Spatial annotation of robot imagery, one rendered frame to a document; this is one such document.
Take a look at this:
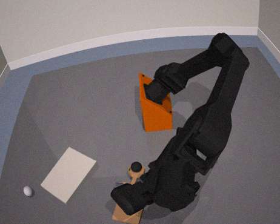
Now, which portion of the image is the grey ball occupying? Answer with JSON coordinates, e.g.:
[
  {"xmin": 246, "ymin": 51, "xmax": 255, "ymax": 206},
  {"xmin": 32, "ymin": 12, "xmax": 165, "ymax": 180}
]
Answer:
[{"xmin": 24, "ymin": 186, "xmax": 33, "ymax": 196}]

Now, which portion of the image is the black ball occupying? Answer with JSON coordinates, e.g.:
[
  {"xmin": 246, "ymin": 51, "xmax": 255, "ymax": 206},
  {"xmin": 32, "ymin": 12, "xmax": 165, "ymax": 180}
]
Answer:
[{"xmin": 131, "ymin": 162, "xmax": 142, "ymax": 172}]

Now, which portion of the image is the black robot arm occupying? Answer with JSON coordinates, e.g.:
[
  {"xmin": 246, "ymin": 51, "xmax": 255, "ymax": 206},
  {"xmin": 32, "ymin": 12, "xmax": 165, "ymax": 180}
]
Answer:
[{"xmin": 143, "ymin": 33, "xmax": 250, "ymax": 212}]

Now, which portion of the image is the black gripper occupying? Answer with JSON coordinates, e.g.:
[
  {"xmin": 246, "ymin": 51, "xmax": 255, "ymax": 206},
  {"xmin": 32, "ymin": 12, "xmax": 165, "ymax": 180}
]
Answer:
[{"xmin": 110, "ymin": 160, "xmax": 159, "ymax": 216}]

